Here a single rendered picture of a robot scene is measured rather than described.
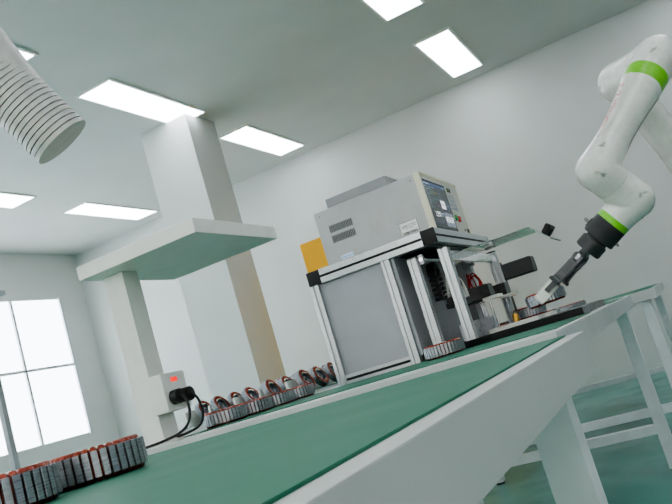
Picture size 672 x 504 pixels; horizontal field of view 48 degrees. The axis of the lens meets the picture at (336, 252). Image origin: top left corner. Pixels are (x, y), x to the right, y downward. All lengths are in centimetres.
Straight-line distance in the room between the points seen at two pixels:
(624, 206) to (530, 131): 581
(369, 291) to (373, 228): 24
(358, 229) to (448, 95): 580
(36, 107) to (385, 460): 180
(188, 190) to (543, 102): 364
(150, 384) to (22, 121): 74
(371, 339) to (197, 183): 438
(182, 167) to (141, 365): 487
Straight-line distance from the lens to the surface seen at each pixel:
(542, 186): 780
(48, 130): 203
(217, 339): 639
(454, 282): 221
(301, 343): 865
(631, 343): 349
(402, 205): 240
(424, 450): 37
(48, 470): 78
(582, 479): 96
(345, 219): 247
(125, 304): 187
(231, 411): 190
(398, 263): 230
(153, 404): 182
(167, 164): 673
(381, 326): 229
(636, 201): 211
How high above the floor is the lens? 78
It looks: 9 degrees up
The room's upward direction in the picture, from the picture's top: 17 degrees counter-clockwise
